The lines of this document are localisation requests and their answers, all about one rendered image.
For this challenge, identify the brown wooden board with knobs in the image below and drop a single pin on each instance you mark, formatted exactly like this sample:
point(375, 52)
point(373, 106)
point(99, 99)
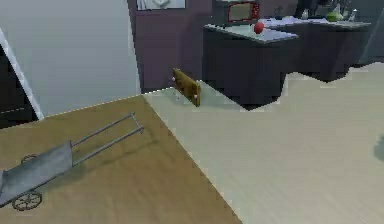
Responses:
point(187, 85)

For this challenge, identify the red apple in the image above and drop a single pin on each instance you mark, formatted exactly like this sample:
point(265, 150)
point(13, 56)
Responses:
point(258, 27)

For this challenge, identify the grey metal hand cart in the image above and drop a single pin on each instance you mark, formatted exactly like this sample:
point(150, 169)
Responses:
point(36, 170)

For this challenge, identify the dark kitchen counter cabinet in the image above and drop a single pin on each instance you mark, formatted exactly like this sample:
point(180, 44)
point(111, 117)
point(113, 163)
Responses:
point(253, 63)

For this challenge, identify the red microwave oven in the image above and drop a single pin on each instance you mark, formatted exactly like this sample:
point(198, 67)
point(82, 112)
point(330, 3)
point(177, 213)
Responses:
point(241, 11)

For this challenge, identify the framed wall picture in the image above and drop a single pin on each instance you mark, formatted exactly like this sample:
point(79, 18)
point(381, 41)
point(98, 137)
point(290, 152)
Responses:
point(161, 4)

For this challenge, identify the clear glass bottle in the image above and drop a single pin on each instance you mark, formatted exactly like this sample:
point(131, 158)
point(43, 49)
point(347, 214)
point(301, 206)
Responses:
point(353, 15)

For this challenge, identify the green bowl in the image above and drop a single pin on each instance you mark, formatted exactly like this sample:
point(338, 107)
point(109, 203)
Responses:
point(334, 16)

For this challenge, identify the dark doorway with white frame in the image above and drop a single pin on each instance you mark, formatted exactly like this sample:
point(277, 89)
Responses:
point(13, 93)

